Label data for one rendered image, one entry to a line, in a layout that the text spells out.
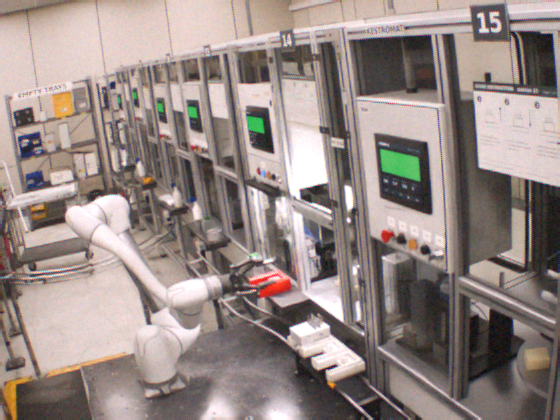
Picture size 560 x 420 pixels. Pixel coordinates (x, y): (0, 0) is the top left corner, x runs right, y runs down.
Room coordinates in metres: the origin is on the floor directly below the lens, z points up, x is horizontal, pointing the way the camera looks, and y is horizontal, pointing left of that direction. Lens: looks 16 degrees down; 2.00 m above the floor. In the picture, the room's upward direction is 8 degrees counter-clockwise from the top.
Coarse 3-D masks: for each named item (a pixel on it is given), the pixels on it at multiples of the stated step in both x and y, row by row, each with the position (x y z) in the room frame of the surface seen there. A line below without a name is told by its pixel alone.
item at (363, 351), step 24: (240, 48) 2.78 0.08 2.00; (264, 48) 2.52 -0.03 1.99; (288, 48) 2.27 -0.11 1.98; (336, 48) 1.93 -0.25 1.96; (240, 72) 2.89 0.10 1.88; (240, 120) 2.91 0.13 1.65; (360, 216) 1.91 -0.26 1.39; (312, 240) 2.66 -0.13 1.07; (360, 240) 1.92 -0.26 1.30; (312, 264) 2.57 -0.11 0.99; (336, 264) 2.68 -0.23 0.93; (360, 264) 1.94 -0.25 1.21; (312, 312) 2.78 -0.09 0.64; (336, 336) 2.55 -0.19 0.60
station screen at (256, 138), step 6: (246, 114) 2.71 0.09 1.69; (252, 114) 2.65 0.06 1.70; (258, 114) 2.58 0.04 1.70; (246, 120) 2.72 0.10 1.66; (252, 132) 2.68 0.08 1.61; (258, 132) 2.61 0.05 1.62; (264, 132) 2.54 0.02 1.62; (252, 138) 2.69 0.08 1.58; (258, 138) 2.61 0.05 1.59; (264, 138) 2.55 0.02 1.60; (252, 144) 2.70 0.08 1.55; (258, 144) 2.62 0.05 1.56; (264, 144) 2.56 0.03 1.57
